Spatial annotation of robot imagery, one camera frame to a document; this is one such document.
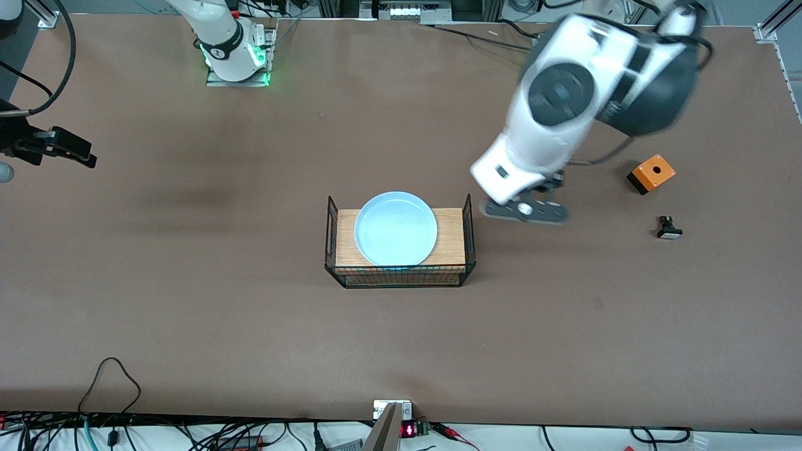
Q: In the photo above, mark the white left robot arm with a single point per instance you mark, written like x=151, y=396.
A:
x=564, y=88

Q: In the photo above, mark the black square push button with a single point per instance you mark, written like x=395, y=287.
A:
x=669, y=233

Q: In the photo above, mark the orange box with round hole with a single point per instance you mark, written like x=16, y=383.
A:
x=655, y=170

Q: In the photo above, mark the grey metal bar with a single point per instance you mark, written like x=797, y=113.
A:
x=383, y=435

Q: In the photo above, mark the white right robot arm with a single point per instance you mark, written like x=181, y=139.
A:
x=222, y=44

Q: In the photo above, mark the black power adapter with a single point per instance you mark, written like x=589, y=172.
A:
x=241, y=442

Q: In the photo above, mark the white power strip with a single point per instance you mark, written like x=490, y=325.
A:
x=401, y=11

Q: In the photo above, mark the aluminium frame profile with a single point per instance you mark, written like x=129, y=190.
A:
x=44, y=15
x=769, y=31

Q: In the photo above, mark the light wooden board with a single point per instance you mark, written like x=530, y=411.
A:
x=451, y=238

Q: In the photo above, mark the small white box device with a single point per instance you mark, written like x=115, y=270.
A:
x=404, y=410

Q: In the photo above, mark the red clip test leads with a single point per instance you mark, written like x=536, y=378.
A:
x=448, y=431

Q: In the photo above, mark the light blue round plate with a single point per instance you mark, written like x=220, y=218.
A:
x=395, y=228

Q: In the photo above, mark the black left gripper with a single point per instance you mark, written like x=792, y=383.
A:
x=558, y=181

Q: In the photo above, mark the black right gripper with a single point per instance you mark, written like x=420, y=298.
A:
x=17, y=139

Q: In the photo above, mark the red digit display module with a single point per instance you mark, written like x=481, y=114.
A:
x=410, y=430

